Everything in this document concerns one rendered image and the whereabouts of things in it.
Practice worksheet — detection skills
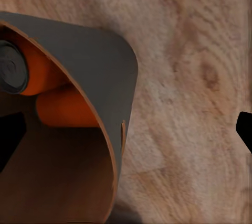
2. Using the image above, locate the can of soda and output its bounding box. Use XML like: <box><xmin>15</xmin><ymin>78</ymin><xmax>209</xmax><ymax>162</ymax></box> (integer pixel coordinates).
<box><xmin>0</xmin><ymin>31</ymin><xmax>71</xmax><ymax>95</ymax></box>
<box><xmin>35</xmin><ymin>82</ymin><xmax>100</xmax><ymax>127</ymax></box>

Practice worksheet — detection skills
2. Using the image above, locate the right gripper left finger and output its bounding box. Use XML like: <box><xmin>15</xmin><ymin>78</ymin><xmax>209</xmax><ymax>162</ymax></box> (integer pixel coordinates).
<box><xmin>0</xmin><ymin>112</ymin><xmax>27</xmax><ymax>174</ymax></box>

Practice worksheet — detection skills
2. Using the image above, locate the trash can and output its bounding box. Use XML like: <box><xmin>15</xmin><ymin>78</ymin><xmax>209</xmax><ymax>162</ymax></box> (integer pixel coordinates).
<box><xmin>0</xmin><ymin>10</ymin><xmax>138</xmax><ymax>224</ymax></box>

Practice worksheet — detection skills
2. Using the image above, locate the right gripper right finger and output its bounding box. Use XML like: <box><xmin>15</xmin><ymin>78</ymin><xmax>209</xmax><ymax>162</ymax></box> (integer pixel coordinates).
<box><xmin>236</xmin><ymin>111</ymin><xmax>252</xmax><ymax>153</ymax></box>

